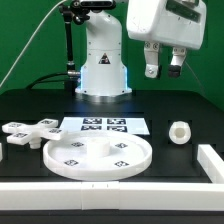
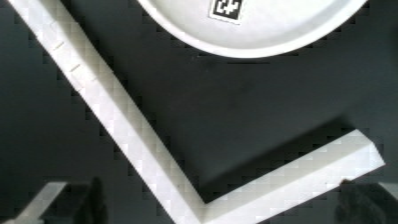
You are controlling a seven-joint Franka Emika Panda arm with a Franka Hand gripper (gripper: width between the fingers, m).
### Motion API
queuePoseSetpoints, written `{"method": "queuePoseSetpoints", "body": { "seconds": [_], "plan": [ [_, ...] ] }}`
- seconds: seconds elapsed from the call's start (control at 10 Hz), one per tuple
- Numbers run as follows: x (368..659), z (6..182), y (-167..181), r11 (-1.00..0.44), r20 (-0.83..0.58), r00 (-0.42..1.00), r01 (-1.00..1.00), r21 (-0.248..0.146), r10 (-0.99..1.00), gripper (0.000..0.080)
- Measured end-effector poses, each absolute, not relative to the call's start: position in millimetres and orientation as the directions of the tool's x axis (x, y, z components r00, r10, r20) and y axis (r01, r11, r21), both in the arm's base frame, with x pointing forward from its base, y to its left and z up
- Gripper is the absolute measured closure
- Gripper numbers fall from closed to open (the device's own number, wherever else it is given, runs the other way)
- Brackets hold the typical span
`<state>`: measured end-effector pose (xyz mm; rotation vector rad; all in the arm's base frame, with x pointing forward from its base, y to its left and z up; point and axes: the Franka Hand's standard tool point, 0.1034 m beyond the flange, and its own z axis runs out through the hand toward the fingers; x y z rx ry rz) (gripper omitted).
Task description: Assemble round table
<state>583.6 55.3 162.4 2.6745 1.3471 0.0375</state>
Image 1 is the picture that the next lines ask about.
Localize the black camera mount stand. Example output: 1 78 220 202
59 0 116 94

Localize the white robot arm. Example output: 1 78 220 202
74 0 207 102

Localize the white round table top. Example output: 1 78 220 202
43 131 152 181

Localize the white marker sheet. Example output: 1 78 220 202
60 117 150 135

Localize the black cable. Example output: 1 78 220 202
25 72 81 90

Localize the white front fence rail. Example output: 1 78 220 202
0 182 224 211

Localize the white cross-shaped table base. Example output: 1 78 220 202
2 118 67 149

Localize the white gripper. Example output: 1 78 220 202
126 0 207 78

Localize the white right fence block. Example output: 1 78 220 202
197 144 224 184

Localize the white cable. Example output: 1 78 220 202
0 0 68 88

